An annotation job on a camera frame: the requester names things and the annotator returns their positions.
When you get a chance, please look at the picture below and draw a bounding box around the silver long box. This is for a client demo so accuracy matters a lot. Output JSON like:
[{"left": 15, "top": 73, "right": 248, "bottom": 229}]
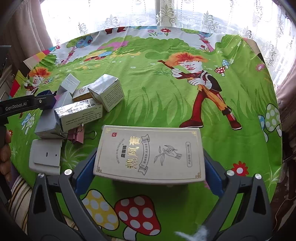
[{"left": 54, "top": 98, "right": 103, "bottom": 133}]

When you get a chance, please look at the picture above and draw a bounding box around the white music cube box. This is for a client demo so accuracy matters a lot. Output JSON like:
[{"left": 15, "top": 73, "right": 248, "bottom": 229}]
[{"left": 57, "top": 74, "right": 80, "bottom": 95}]

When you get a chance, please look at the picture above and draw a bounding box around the beige gold-print box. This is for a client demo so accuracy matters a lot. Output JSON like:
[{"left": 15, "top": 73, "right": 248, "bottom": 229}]
[{"left": 93, "top": 125, "right": 206, "bottom": 185}]

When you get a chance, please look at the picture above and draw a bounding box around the person's left hand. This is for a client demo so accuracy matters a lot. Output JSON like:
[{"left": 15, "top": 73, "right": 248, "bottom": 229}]
[{"left": 0, "top": 130, "right": 11, "bottom": 184}]

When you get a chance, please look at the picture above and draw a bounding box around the white dental logo box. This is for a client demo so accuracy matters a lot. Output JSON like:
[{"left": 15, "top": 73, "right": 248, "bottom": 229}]
[{"left": 72, "top": 84, "right": 92, "bottom": 102}]

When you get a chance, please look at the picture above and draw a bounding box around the striped rug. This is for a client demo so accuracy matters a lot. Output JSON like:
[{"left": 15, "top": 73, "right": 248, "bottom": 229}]
[{"left": 7, "top": 174, "right": 77, "bottom": 241}]

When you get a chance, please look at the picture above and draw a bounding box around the pink binder clip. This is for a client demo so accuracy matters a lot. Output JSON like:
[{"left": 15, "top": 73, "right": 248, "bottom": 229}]
[{"left": 67, "top": 123, "right": 97, "bottom": 145}]

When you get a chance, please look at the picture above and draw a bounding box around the silver cube box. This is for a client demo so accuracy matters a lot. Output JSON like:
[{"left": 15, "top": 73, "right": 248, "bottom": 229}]
[{"left": 88, "top": 74, "right": 125, "bottom": 112}]

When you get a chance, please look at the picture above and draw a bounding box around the brown drape curtain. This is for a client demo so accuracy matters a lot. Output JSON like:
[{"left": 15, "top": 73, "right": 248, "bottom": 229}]
[{"left": 1, "top": 0, "right": 53, "bottom": 74}]

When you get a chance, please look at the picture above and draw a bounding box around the lace window curtain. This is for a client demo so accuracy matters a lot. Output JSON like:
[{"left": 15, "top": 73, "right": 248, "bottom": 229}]
[{"left": 41, "top": 1, "right": 295, "bottom": 84}]

